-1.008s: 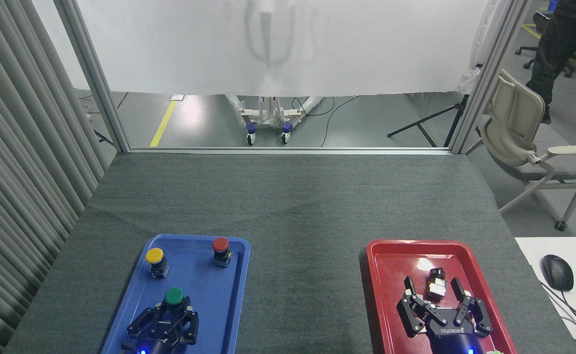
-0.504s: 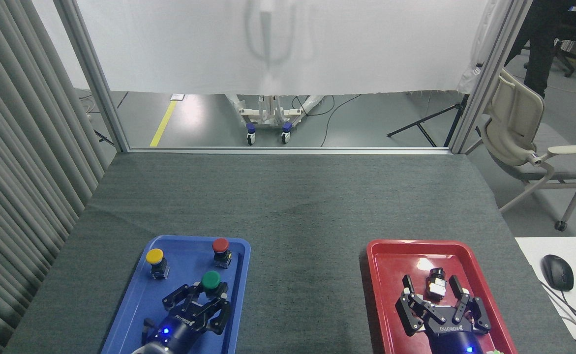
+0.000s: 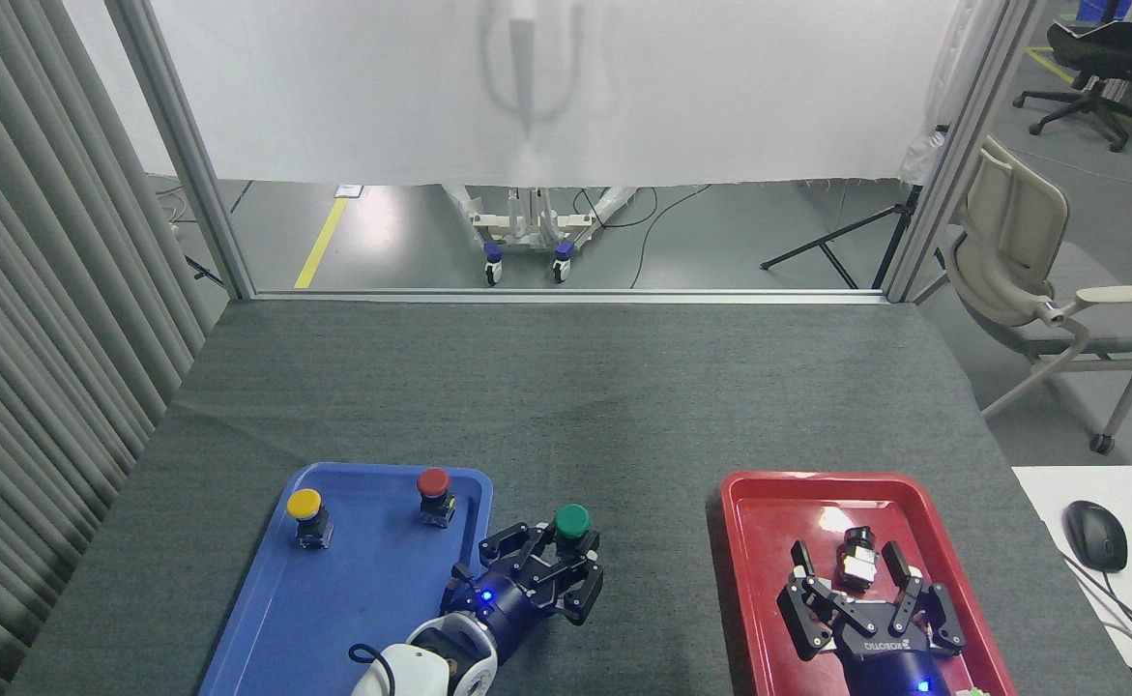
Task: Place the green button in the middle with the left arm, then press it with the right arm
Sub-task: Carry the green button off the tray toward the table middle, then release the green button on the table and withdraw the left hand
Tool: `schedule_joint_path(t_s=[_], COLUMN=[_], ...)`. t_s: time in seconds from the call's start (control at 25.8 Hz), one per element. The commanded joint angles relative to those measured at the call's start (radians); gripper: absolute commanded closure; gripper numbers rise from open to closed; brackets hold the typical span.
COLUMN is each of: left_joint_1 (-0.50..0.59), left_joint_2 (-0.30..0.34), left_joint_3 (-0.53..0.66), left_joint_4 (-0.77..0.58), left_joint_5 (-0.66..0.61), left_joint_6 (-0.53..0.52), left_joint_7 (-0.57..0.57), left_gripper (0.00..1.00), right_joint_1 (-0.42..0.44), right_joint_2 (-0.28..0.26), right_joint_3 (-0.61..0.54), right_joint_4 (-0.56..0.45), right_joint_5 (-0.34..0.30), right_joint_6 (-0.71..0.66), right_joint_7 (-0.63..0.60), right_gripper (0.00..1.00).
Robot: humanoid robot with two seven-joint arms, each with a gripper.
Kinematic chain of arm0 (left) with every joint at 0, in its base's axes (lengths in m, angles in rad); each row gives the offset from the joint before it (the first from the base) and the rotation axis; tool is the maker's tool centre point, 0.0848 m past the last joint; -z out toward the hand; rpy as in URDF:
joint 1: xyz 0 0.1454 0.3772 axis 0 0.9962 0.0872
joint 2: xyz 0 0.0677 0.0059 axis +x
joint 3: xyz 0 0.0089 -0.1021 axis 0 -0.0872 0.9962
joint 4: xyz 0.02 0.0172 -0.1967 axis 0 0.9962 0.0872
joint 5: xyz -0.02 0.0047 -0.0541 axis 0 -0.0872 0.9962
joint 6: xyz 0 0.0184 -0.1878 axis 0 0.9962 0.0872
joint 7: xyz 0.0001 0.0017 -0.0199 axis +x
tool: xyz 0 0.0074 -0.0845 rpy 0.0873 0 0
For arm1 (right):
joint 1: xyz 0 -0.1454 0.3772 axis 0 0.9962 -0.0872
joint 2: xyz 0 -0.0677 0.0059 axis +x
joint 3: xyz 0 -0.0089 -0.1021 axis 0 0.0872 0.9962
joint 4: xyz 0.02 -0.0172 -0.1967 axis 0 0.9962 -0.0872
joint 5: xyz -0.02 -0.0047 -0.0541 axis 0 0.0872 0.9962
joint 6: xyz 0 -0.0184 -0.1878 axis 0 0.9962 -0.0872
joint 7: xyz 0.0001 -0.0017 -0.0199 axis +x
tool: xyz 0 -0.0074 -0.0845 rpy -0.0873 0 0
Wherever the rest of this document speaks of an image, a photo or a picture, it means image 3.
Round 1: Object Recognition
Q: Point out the silver frame post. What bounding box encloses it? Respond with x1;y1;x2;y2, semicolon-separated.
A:
106;0;258;300
879;0;1052;304

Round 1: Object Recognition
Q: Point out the grey desk cable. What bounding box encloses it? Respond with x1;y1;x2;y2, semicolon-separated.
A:
1057;549;1132;680

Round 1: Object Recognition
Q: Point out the grey pleated curtain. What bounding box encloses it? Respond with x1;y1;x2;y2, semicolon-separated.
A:
0;0;216;696

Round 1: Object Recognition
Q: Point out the black white switch block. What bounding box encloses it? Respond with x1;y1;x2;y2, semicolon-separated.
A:
837;526;879;592

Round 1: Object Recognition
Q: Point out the green push button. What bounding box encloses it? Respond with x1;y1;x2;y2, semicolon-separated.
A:
552;503;594;564

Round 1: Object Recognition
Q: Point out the blue plastic tray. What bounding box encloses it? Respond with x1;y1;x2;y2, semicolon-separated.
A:
200;461;494;696

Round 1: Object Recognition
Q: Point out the yellow push button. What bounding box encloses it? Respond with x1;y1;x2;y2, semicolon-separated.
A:
286;487;335;549

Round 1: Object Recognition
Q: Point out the white stand on wheels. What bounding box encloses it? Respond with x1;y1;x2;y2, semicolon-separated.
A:
440;184;640;287

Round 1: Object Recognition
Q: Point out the black office chair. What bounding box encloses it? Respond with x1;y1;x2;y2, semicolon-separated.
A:
1012;14;1132;154

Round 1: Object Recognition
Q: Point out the beige office chair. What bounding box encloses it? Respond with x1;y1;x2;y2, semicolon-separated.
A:
914;135;1132;456

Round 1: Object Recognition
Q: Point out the silver frame crossbar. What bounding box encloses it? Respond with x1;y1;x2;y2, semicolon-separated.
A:
227;288;891;306

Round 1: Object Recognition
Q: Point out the red push button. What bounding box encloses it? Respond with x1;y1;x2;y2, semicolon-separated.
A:
417;466;457;528

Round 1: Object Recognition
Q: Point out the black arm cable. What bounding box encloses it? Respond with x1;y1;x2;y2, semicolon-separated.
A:
347;642;400;696

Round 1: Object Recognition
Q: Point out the red plastic tray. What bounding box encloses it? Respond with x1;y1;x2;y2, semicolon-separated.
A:
720;471;1017;696

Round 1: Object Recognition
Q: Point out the black computer mouse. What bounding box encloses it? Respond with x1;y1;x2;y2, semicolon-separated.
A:
1063;501;1130;574

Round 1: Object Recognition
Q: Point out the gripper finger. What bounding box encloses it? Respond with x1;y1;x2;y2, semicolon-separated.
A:
476;521;564;583
777;538;864;664
878;539;969;660
535;543;606;628

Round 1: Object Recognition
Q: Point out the dark grey felt table cover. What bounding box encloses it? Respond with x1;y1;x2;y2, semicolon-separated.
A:
5;298;1132;696

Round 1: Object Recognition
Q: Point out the black floor cable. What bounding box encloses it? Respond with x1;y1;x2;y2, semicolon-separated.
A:
573;186;711;290

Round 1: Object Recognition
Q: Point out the white hanging sheet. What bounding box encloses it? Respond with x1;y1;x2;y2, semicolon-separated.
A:
63;0;1001;190

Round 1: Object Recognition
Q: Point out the black tripod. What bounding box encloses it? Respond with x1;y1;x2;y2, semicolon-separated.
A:
760;124;949;291

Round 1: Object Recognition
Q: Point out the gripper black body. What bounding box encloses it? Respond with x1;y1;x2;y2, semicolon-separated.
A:
440;568;555;660
840;623;945;696

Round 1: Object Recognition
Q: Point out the white desk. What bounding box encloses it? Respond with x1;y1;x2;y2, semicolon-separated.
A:
1010;466;1132;696

